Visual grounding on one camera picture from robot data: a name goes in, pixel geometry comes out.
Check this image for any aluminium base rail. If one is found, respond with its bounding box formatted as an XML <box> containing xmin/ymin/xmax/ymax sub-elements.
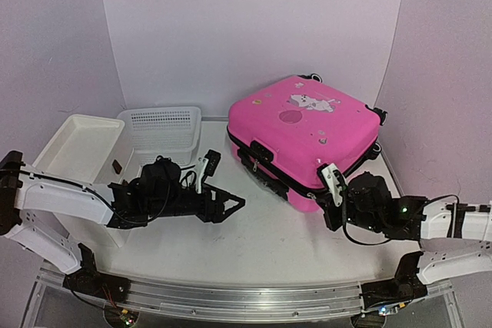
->
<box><xmin>25</xmin><ymin>262</ymin><xmax>457</xmax><ymax>325</ymax></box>

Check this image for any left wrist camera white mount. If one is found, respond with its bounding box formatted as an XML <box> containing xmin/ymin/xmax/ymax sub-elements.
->
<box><xmin>194</xmin><ymin>157</ymin><xmax>208</xmax><ymax>194</ymax></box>

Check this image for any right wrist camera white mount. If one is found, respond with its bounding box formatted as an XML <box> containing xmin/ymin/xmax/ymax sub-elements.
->
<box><xmin>317</xmin><ymin>164</ymin><xmax>346</xmax><ymax>207</ymax></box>

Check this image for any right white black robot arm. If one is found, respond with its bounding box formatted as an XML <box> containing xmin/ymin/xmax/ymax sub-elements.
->
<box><xmin>318</xmin><ymin>164</ymin><xmax>491</xmax><ymax>316</ymax></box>

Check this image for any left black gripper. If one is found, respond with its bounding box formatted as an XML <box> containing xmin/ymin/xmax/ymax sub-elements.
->
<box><xmin>148</xmin><ymin>182</ymin><xmax>245</xmax><ymax>224</ymax></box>

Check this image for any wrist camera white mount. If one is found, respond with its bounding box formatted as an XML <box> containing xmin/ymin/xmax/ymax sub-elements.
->
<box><xmin>317</xmin><ymin>164</ymin><xmax>346</xmax><ymax>207</ymax></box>
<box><xmin>194</xmin><ymin>157</ymin><xmax>208</xmax><ymax>194</ymax></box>

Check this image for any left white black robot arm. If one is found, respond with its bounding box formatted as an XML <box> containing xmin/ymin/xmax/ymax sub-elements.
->
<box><xmin>1</xmin><ymin>150</ymin><xmax>246</xmax><ymax>295</ymax></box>

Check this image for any white perforated plastic basket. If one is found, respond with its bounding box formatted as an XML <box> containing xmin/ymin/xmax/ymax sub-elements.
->
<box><xmin>117</xmin><ymin>106</ymin><xmax>201</xmax><ymax>166</ymax></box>

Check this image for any pink hard-shell suitcase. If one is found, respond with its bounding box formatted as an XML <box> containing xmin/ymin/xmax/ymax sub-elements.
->
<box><xmin>227</xmin><ymin>74</ymin><xmax>387</xmax><ymax>213</ymax></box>

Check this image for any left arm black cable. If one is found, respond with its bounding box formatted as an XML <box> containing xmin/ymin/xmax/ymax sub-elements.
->
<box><xmin>153</xmin><ymin>154</ymin><xmax>204</xmax><ymax>198</ymax></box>

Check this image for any white rectangular foam box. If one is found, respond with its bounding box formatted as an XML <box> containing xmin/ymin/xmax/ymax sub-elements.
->
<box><xmin>26</xmin><ymin>114</ymin><xmax>144</xmax><ymax>249</ymax></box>

